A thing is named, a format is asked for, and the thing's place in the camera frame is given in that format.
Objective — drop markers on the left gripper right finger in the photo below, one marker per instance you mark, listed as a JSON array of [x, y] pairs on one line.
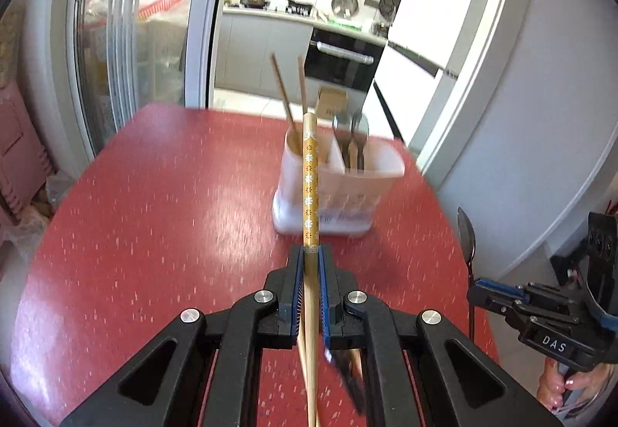
[[353, 319]]

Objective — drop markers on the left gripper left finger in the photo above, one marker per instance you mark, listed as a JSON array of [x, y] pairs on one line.
[[268, 319]]

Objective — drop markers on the yellow patterned wooden chopstick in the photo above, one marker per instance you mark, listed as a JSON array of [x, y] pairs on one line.
[[310, 245]]

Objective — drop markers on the dark spoon large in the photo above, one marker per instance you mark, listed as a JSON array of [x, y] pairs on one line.
[[467, 244]]

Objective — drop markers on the right hand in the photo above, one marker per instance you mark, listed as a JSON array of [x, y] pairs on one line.
[[552, 385]]

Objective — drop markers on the beige plastic utensil holder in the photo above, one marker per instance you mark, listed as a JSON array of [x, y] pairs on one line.
[[347, 199]]

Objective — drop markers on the wooden chopstick in holder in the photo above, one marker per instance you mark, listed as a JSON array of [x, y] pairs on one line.
[[295, 139], [303, 86]]

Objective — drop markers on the cardboard box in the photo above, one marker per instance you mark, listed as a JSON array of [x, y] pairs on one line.
[[330, 101]]

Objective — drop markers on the black built-in oven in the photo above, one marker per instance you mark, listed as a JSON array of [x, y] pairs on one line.
[[342, 60]]

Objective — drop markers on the pink stacked stools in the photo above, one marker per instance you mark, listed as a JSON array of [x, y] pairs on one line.
[[25, 164]]

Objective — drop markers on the hanging metal steamer rack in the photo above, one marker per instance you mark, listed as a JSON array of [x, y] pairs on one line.
[[344, 8]]

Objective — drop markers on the frying pan on stove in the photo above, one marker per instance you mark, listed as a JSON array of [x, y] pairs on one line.
[[255, 4]]

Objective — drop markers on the sliding glass door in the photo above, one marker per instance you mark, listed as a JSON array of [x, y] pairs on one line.
[[124, 55]]

